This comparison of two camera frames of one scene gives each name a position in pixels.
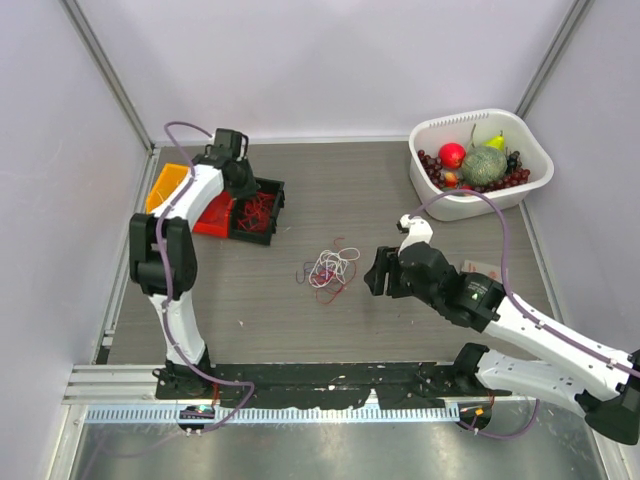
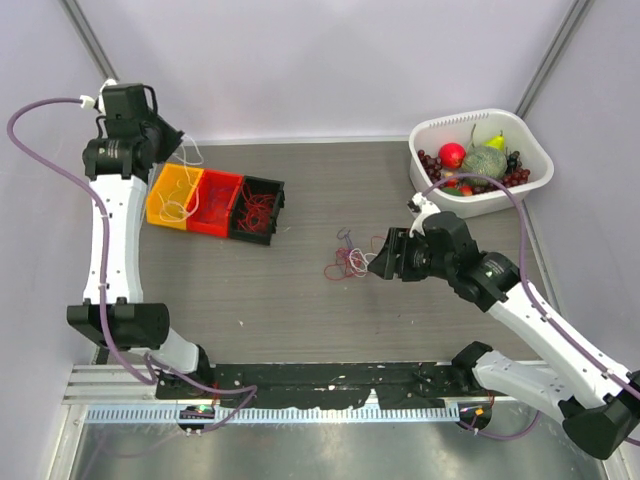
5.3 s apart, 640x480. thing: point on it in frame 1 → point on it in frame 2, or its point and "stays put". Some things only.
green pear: [497, 141] stays put
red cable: [256, 213] stays put
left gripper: [249, 189] → [172, 137]
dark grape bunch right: [514, 177] stays put
